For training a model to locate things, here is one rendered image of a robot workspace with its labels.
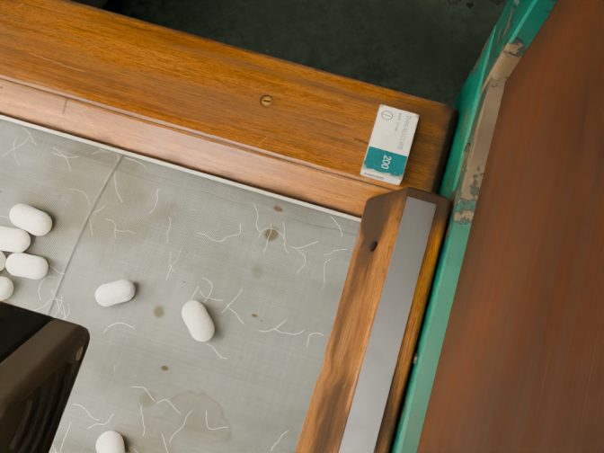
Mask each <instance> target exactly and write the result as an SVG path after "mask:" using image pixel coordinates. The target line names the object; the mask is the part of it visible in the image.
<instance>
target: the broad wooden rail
mask: <svg viewBox="0 0 604 453"><path fill-rule="evenodd" d="M380 104H382V105H385V106H389V107H392V108H396V109H398V110H402V111H408V112H411V113H414V114H418V115H420V117H419V120H418V124H417V127H416V130H415V134H414V137H413V143H412V146H411V150H410V154H409V157H408V160H407V164H406V167H405V170H404V177H403V179H402V181H401V182H400V184H399V185H395V184H392V183H389V182H383V181H380V180H377V179H373V178H370V177H367V176H364V175H361V174H360V171H361V168H362V165H363V162H364V158H365V155H366V152H367V149H368V145H369V140H370V137H371V134H372V130H373V128H374V124H375V121H376V117H377V115H378V109H379V106H380ZM0 115H2V116H5V117H8V118H12V119H15V120H20V121H23V122H27V123H30V124H33V125H36V126H40V127H43V128H46V129H52V130H55V131H58V132H61V133H65V134H68V135H71V136H74V137H78V138H83V139H86V140H90V141H93V142H96V143H99V144H102V145H105V146H108V147H114V148H118V149H120V150H124V151H127V152H130V153H133V154H137V155H142V156H145V157H149V158H152V159H155V160H158V161H162V162H165V163H168V164H173V165H177V166H180V167H183V168H186V169H190V170H192V171H196V172H199V173H204V174H208V175H211V176H215V177H217V178H221V179H224V180H228V181H230V182H236V183H240V184H243V185H246V186H249V187H252V188H255V189H258V190H262V191H267V192H270V193H274V194H277V195H280V196H283V197H287V198H290V199H293V200H299V201H302V202H305V203H308V204H312V205H315V206H318V207H321V208H325V209H329V210H333V211H336V212H340V213H342V214H346V215H349V216H353V217H356V218H362V214H363V210H364V208H365V204H366V202H367V200H368V199H369V198H371V197H374V196H377V195H380V194H384V193H387V192H390V191H396V190H400V189H403V188H406V187H414V188H416V189H420V190H423V191H428V192H432V193H435V194H438V192H439V188H440V182H441V178H442V175H443V172H444V168H445V164H446V161H447V157H448V153H449V147H450V143H451V140H452V137H453V133H454V129H455V126H456V122H457V108H455V107H453V106H450V105H447V104H444V103H441V102H435V101H432V100H428V99H425V98H422V97H418V96H415V95H411V94H408V93H402V92H399V91H396V90H392V89H389V88H385V87H383V86H379V85H375V84H370V83H366V82H363V81H360V80H357V79H353V78H349V77H347V76H343V75H337V74H334V73H331V72H327V71H324V70H321V69H317V68H314V67H308V66H305V65H301V64H299V63H295V62H291V61H288V60H285V59H281V58H275V57H273V56H269V55H265V54H262V53H259V52H256V51H252V50H249V49H243V48H239V47H237V46H233V45H230V44H226V43H223V42H220V41H216V40H211V39H207V38H204V37H201V36H197V35H194V34H190V33H188V32H184V31H178V30H175V29H171V28H168V27H164V26H162V25H158V24H154V23H151V22H145V21H142V20H139V19H136V18H132V17H128V16H126V15H122V14H119V13H113V12H110V11H106V10H103V9H100V8H96V7H93V6H90V5H86V4H80V3H77V2H74V1H70V0H0Z"/></svg>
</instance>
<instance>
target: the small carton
mask: <svg viewBox="0 0 604 453"><path fill-rule="evenodd" d="M419 117H420V115H418V114H414V113H411V112H408V111H402V110H398V109H396V108H392V107H389V106H385V105H382V104H380V106H379V109H378V112H377V117H376V121H375V124H374V128H373V130H372V134H371V137H370V140H369V145H368V149H367V152H366V155H365V158H364V162H363V165H362V168H361V171H360V174H361V175H364V176H367V177H370V178H373V179H377V180H380V181H383V182H389V183H392V184H395V185H399V184H400V182H401V181H402V179H403V177H404V170H405V167H406V164H407V160H408V157H409V154H410V150H411V146H412V143H413V137H414V134H415V130H416V127H417V124H418V120H419Z"/></svg>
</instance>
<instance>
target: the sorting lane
mask: <svg viewBox="0 0 604 453"><path fill-rule="evenodd" d="M17 204H27V205H30V206H32V207H34V208H35V209H38V210H40V211H43V212H45V213H47V214H48V215H49V216H50V217H51V220H52V228H51V229H50V230H49V232H48V233H47V234H45V235H33V234H31V233H30V232H28V231H26V230H24V229H22V228H19V227H17V226H15V225H14V224H13V223H12V221H11V220H10V216H9V215H10V211H11V209H12V208H13V207H14V206H15V205H17ZM360 221H361V218H356V217H353V216H349V215H346V214H342V213H340V212H336V211H333V210H329V209H325V208H321V207H318V206H315V205H312V204H308V203H305V202H302V201H299V200H293V199H290V198H287V197H283V196H280V195H277V194H274V193H270V192H267V191H262V190H258V189H255V188H252V187H249V186H246V185H243V184H240V183H236V182H230V181H228V180H224V179H221V178H217V177H215V176H211V175H208V174H204V173H199V172H196V171H192V170H190V169H186V168H183V167H180V166H177V165H173V164H168V163H165V162H162V161H158V160H155V159H152V158H149V157H145V156H142V155H137V154H133V153H130V152H127V151H124V150H120V149H118V148H114V147H108V146H105V145H102V144H99V143H96V142H93V141H90V140H86V139H83V138H78V137H74V136H71V135H68V134H65V133H61V132H58V131H55V130H52V129H46V128H43V127H40V126H36V125H33V124H30V123H27V122H23V121H20V120H15V119H12V118H8V117H5V116H2V115H0V227H10V228H18V229H22V230H24V231H26V232H27V233H28V235H29V236H30V238H31V243H30V246H29V247H28V248H27V250H25V251H24V252H22V253H26V254H29V255H35V256H39V257H42V258H44V259H45V260H46V261H47V263H48V266H49V269H48V272H47V274H46V275H45V276H44V277H43V278H41V279H38V280H33V279H29V278H24V277H21V276H14V275H12V274H11V273H10V272H9V271H8V270H7V269H6V267H4V268H3V269H2V270H1V271H0V277H6V278H8V279H9V280H11V282H12V283H13V294H12V295H11V296H10V297H9V298H7V299H4V300H2V301H3V302H6V303H9V304H12V305H16V306H20V307H24V308H27V309H30V310H33V311H36V312H39V313H42V314H45V315H50V316H52V317H55V318H59V319H62V320H66V321H68V322H71V323H75V324H80V325H81V326H83V327H85V328H87V329H88V331H89V334H90V341H89V345H88V348H87V351H86V354H85V356H84V360H83V362H82V365H81V368H80V370H79V372H78V375H77V378H76V380H75V384H74V387H73V389H72V392H71V395H70V397H69V399H68V402H67V406H66V409H65V411H64V413H63V416H62V419H61V421H60V424H59V426H58V430H57V433H56V436H55V438H54V440H53V443H52V446H51V448H50V451H49V453H97V450H96V442H97V440H98V439H99V437H100V436H101V435H102V434H103V433H105V432H106V431H116V432H118V434H120V436H121V437H122V438H123V440H124V445H125V451H126V453H295V451H296V448H297V444H298V440H299V436H300V433H301V430H302V427H303V424H304V420H305V418H306V412H307V409H308V406H309V403H310V400H311V397H312V394H313V391H314V388H315V382H316V380H317V378H318V375H319V372H320V370H321V367H322V363H323V359H324V352H325V349H326V345H327V343H328V340H329V336H330V333H331V330H332V327H333V321H334V318H335V314H336V311H337V307H338V305H339V301H340V297H341V294H342V288H343V285H344V281H345V278H346V274H347V271H348V268H349V264H350V260H351V255H352V252H353V249H354V246H355V244H356V240H357V235H358V232H359V227H360ZM118 280H129V281H131V282H132V283H133V285H134V287H135V294H134V296H133V298H132V299H131V300H129V301H125V302H121V303H118V304H115V305H112V306H101V305H100V304H99V303H98V302H97V301H96V299H95V292H96V290H97V289H98V288H99V287H100V286H101V285H104V284H108V283H112V282H115V281H118ZM192 300H196V301H199V302H200V303H201V304H202V305H203V306H204V307H205V308H206V310H207V312H208V314H209V316H210V318H211V320H212V322H213V324H214V325H215V332H214V334H213V336H212V337H211V338H210V339H209V340H207V341H205V342H200V341H197V340H195V339H194V338H193V337H192V336H191V333H190V331H189V329H188V327H187V325H186V323H185V322H184V320H183V318H182V308H183V306H184V305H185V304H186V303H187V302H189V301H192Z"/></svg>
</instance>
